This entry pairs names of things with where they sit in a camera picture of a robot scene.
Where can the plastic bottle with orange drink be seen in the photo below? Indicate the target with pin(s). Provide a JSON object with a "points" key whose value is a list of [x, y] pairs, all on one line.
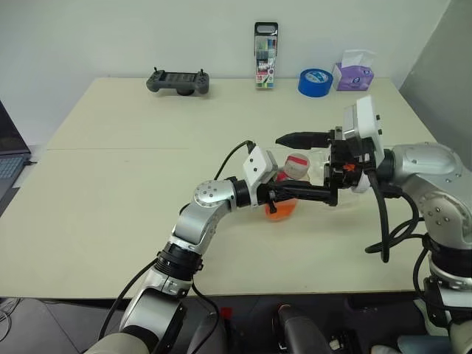
{"points": [[296, 167]]}

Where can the purple tissue box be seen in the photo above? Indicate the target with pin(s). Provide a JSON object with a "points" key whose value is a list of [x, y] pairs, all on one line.
{"points": [[354, 75]]}

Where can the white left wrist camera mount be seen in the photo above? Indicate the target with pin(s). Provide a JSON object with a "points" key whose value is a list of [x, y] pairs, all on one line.
{"points": [[256, 166]]}

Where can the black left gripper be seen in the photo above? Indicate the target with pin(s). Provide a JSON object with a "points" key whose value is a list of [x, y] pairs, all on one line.
{"points": [[266, 193]]}

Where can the dark rounded shape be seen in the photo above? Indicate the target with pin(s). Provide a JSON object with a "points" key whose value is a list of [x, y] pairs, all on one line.
{"points": [[300, 328]]}

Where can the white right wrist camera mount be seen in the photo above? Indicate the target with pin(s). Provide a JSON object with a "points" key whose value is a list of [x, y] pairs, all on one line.
{"points": [[363, 119]]}

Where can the marker pen pack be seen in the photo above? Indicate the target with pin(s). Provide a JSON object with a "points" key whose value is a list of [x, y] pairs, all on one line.
{"points": [[265, 55]]}

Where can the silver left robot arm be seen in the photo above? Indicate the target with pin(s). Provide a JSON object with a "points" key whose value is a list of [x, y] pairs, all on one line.
{"points": [[206, 217]]}

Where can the blue tape roll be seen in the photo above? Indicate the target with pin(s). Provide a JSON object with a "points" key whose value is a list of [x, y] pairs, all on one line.
{"points": [[315, 82]]}

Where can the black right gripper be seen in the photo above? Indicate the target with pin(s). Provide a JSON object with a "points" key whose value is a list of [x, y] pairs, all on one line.
{"points": [[341, 166]]}

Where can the grey handheld game controller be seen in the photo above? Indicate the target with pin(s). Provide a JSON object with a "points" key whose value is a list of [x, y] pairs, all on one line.
{"points": [[178, 82]]}

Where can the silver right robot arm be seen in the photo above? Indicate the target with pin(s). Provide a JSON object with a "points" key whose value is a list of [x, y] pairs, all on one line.
{"points": [[435, 173]]}

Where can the small red object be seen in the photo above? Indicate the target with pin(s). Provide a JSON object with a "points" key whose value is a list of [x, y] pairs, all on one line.
{"points": [[225, 313]]}

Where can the dark grey laptop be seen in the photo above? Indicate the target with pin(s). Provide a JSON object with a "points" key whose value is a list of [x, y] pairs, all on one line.
{"points": [[11, 151]]}

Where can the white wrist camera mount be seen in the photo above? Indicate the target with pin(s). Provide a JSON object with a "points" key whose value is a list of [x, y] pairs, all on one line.
{"points": [[256, 166], [363, 119]]}

